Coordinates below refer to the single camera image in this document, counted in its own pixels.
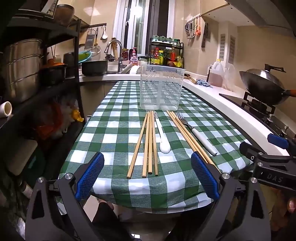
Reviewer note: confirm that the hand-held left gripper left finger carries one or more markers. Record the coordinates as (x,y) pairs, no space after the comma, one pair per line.
(92,173)

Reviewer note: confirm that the small mesh strainer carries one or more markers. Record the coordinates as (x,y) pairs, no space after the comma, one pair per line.
(96,49)

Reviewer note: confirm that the steel sink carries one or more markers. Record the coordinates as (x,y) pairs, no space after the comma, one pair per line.
(113,69)

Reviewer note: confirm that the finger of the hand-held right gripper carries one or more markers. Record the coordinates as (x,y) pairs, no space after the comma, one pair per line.
(249,150)
(277,140)

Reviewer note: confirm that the round wooden cutting board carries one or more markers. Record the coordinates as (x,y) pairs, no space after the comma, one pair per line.
(187,76)

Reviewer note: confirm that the steel kitchen faucet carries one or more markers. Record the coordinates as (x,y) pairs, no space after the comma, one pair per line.
(119,60)

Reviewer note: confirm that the brown bowl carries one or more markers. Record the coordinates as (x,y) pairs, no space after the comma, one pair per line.
(66,14)

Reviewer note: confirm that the yellow toy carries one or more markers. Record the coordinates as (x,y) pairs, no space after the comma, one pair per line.
(78,115)

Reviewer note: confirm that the window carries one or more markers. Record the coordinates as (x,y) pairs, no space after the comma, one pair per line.
(138,23)

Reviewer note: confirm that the range hood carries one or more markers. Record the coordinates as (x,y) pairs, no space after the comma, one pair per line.
(266,14)

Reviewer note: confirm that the white plate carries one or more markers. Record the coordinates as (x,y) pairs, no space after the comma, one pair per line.
(126,69)

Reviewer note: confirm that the pink dish soap bottle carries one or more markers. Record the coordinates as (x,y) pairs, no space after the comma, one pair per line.
(133,59)

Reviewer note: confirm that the row of green-lidded spice jars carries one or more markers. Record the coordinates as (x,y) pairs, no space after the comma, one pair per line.
(165,39)

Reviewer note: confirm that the clear plastic utensil holder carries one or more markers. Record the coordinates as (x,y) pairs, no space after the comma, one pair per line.
(161,92)

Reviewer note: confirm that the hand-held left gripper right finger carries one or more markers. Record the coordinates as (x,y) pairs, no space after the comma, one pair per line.
(203,173)

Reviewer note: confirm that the steel grater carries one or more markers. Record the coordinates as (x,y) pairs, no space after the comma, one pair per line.
(89,40)

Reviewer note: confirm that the row of hanging kitchen tools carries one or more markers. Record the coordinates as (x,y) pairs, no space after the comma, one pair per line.
(192,26)

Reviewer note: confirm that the large steel stockpot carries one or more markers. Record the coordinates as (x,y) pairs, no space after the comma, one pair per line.
(23,71)

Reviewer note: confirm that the hanging cleaver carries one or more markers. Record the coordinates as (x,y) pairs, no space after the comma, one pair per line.
(204,34)

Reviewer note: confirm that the black spice rack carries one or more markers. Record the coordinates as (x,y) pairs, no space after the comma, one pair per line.
(166,46)

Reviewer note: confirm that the white jar with green lid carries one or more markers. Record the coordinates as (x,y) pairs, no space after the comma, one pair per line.
(143,62)

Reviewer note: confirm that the wall cabinet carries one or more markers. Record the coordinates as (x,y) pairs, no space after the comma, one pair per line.
(212,7)

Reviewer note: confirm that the wall vent grille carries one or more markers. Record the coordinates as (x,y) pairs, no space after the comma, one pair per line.
(222,46)
(232,49)

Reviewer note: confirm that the clear plastic bag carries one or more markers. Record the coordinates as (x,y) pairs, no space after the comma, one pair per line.
(231,78)

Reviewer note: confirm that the green white checked tablecloth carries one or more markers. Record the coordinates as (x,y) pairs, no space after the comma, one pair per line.
(115,139)

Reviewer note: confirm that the green plastic bowl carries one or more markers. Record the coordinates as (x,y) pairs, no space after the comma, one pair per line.
(84,56)

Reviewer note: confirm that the black wall hook rail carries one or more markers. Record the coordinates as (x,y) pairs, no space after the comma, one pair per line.
(97,25)

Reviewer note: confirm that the white hanging ladle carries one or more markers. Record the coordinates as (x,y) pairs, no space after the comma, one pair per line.
(104,34)

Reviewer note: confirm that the plastic oil jug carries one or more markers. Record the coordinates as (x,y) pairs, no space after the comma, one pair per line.
(216,78)

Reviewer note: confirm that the black metal shelf rack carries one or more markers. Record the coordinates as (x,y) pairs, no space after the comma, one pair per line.
(78,58)

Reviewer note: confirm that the pot with orange lid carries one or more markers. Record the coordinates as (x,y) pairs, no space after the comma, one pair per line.
(54,73)

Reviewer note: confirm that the person's right hand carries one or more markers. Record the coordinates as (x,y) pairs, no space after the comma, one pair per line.
(288,206)

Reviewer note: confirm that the bundle of chopsticks by faucet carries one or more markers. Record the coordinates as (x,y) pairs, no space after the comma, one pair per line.
(115,47)

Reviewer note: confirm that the white cup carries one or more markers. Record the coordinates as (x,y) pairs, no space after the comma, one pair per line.
(5,110)

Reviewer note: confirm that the black gas stove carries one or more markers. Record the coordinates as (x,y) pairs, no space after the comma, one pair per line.
(254,109)

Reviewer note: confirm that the dark scouring pad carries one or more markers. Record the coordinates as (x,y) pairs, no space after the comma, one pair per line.
(109,56)

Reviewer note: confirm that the black cooking pot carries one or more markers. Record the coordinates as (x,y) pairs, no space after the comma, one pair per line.
(94,68)

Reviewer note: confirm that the red chili jar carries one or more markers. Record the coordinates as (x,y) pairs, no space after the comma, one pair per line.
(124,54)

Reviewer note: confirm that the blue dish cloth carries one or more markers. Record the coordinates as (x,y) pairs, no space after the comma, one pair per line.
(203,83)

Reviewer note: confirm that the black wok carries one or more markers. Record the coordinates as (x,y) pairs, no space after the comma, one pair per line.
(266,96)

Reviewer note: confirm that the row of sauce bottles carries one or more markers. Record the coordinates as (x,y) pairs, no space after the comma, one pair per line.
(166,59)

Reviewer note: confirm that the white round colander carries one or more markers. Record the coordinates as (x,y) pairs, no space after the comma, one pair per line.
(136,70)

